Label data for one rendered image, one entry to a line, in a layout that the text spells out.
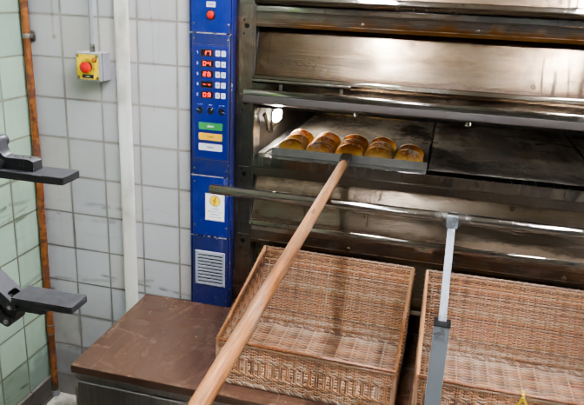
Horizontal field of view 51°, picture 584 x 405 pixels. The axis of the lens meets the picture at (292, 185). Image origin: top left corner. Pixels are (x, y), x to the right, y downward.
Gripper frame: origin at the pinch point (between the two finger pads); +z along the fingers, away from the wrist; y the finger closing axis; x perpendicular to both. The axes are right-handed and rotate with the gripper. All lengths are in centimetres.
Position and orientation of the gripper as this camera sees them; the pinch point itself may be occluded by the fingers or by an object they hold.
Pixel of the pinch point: (65, 242)
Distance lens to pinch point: 65.9
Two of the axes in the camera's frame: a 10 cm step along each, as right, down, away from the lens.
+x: -2.4, 2.8, -9.3
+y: -0.4, 9.5, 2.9
